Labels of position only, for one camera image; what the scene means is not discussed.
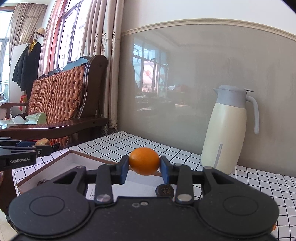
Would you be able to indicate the beige patterned curtain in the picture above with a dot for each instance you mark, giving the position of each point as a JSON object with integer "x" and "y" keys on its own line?
{"x": 101, "y": 35}

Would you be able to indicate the black hanging coat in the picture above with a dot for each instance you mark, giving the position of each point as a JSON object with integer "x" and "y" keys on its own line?
{"x": 26, "y": 68}

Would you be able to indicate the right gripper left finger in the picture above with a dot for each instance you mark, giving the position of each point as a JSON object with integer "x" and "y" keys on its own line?
{"x": 103, "y": 178}

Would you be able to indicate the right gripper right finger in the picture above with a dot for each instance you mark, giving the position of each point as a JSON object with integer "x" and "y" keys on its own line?
{"x": 212, "y": 181}

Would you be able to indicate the checkered tablecloth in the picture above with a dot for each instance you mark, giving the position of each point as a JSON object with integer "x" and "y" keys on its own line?
{"x": 262, "y": 209}

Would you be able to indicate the cream thermos jug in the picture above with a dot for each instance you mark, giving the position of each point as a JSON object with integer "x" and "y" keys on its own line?
{"x": 227, "y": 127}

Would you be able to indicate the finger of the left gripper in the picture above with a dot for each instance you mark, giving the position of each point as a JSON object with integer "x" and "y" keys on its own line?
{"x": 38, "y": 150}
{"x": 10, "y": 142}

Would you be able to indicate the dark passion fruit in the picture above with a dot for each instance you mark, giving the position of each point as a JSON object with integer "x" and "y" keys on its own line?
{"x": 165, "y": 190}

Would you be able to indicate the large orange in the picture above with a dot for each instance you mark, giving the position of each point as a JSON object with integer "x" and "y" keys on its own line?
{"x": 144, "y": 161}

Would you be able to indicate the straw hat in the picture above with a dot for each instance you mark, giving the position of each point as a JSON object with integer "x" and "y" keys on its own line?
{"x": 40, "y": 32}

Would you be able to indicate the wooden sofa with cushion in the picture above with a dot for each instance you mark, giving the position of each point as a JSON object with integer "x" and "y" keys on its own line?
{"x": 72, "y": 102}

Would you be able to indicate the brown cardboard box tray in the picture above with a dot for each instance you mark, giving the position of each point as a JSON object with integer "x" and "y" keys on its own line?
{"x": 135, "y": 184}

